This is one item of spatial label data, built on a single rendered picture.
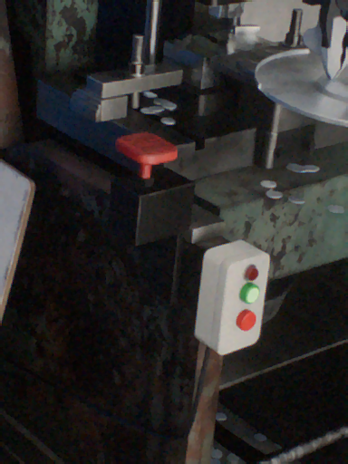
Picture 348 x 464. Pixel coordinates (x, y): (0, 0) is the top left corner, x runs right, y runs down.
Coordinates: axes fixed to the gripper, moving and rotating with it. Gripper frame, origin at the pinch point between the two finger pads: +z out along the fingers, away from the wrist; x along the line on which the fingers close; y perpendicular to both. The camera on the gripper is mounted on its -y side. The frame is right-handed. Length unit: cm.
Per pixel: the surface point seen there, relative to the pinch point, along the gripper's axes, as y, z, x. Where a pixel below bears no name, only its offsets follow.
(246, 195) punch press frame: 0.6, 15.7, 13.4
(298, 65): 7.5, 1.5, -0.5
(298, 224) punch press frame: -0.8, 22.0, 3.4
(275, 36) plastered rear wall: 138, 52, -134
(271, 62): 10.2, 1.3, 2.2
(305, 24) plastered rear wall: 138, 50, -146
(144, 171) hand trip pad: -0.4, 7.5, 33.7
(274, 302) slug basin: 7.0, 40.5, -2.6
